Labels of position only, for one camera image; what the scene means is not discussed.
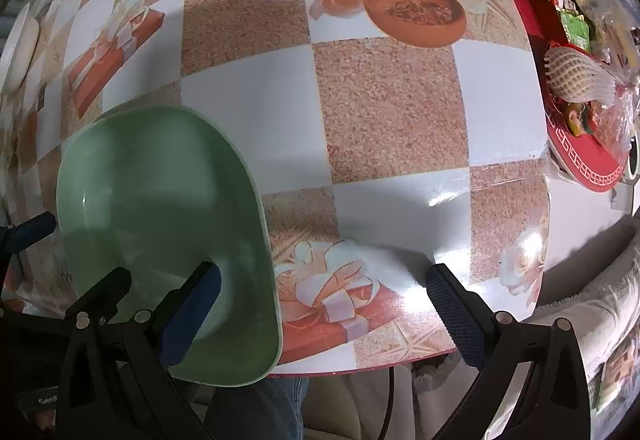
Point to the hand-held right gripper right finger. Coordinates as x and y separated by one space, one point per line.
452 310

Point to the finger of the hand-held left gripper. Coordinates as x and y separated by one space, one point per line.
30 230
110 287

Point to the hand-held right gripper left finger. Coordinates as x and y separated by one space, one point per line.
192 310

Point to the green bowl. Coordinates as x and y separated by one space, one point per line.
150 180

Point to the white plate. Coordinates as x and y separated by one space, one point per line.
20 49

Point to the white fringed blanket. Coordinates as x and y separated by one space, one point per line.
600 310

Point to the printed cushion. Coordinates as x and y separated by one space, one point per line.
620 365

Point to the red round tray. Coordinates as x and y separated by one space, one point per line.
585 164

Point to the checkered printed tablecloth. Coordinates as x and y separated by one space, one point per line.
390 119

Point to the yellow-green fruit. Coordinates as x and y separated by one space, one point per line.
575 117

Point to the white cup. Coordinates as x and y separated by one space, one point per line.
634 162

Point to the plastic bag with red contents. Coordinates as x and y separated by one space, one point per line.
615 119

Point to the fruit in white foam net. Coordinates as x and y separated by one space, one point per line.
575 74

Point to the green snack packet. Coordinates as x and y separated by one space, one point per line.
575 29

